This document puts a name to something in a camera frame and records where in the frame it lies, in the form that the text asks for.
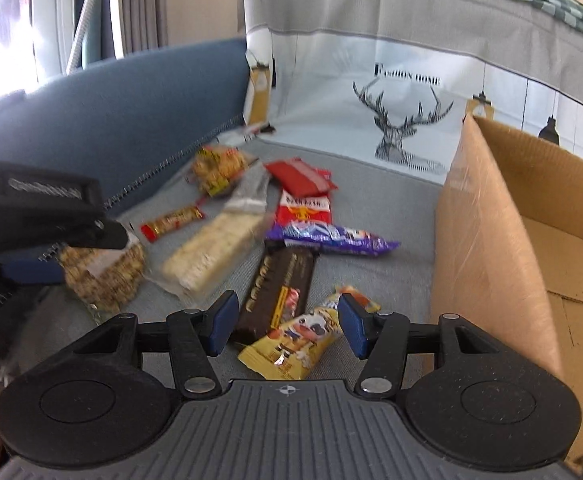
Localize purple snack bar wrapper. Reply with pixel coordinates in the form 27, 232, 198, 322
265, 221, 401, 257

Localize dark brown chocolate bar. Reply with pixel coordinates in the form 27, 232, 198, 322
230, 246, 317, 346

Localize small red yellow candy bar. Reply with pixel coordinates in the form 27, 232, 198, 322
139, 205, 206, 243

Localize yellow fried snack bag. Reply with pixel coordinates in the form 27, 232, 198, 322
190, 144, 258, 197

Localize blue sofa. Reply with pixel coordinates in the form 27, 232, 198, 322
0, 39, 249, 216

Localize grey window curtain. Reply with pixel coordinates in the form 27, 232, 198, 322
118, 0, 169, 56

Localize round nut brittle pack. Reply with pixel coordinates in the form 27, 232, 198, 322
58, 232, 146, 315

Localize brown cardboard box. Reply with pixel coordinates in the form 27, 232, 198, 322
430, 116, 583, 475

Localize red spicy strip packet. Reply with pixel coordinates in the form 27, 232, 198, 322
275, 191, 333, 226

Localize yellow cartoon snack bag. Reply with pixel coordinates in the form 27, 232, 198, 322
237, 285, 381, 382

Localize clear pack white crackers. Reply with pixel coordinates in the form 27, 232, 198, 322
145, 162, 273, 307

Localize red snack packet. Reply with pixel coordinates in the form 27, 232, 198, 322
264, 158, 338, 198

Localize grey deer print cloth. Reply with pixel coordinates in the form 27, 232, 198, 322
0, 0, 583, 391

